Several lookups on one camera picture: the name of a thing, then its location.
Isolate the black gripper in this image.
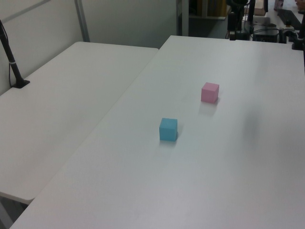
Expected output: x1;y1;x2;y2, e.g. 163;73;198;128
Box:
227;11;239;41

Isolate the blue foam cube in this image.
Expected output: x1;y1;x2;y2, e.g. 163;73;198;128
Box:
159;117;178;142

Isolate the pink foam cube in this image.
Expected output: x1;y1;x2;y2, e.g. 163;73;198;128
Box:
201;82;220;104

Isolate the thin black upright pole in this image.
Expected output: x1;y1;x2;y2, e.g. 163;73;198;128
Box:
248;0;256;23

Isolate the black electronics box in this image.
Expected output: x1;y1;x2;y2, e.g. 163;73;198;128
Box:
253;28;280;43

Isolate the yellow shelf panel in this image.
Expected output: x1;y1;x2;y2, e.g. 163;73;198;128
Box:
196;0;227;18

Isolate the black keyboard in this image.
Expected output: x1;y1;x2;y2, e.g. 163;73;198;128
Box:
277;9;302;25

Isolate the black clamp stand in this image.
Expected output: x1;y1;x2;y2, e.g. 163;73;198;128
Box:
291;17;305;51

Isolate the white side table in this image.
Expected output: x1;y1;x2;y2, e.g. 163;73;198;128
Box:
0;41;160;229

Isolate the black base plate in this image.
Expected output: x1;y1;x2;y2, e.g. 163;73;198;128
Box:
235;32;254;41

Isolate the grey metal door frame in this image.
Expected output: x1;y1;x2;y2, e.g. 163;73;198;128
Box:
176;0;190;36

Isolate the grey metal partition post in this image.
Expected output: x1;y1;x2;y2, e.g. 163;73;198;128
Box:
74;0;91;42

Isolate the black camera stand pole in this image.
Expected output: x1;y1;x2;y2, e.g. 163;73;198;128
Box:
0;19;31;89

